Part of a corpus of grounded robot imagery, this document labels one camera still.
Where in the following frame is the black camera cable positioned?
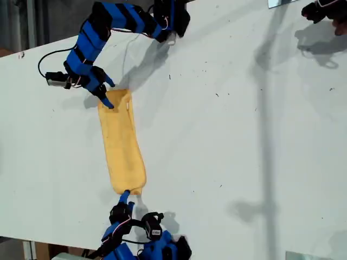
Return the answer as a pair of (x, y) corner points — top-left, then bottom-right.
(121, 237), (152, 245)
(37, 48), (72, 79)

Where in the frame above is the black leader arm handle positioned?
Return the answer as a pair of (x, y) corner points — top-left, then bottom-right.
(301, 0), (347, 24)

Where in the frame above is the white table leg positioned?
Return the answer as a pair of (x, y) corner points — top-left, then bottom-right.
(22, 239), (37, 260)

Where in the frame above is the grey metal post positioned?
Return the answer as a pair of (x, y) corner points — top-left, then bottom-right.
(25, 0), (37, 51)

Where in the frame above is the person's hand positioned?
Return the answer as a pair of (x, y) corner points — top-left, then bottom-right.
(332, 16), (347, 36)

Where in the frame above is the yellow square towel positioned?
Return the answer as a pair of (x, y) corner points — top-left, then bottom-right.
(97, 88), (147, 196)

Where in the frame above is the white plastic container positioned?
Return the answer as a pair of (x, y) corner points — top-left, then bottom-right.
(50, 251), (85, 260)

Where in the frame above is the black camera box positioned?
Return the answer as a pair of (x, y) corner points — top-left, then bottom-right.
(45, 71), (72, 90)
(141, 212), (165, 242)

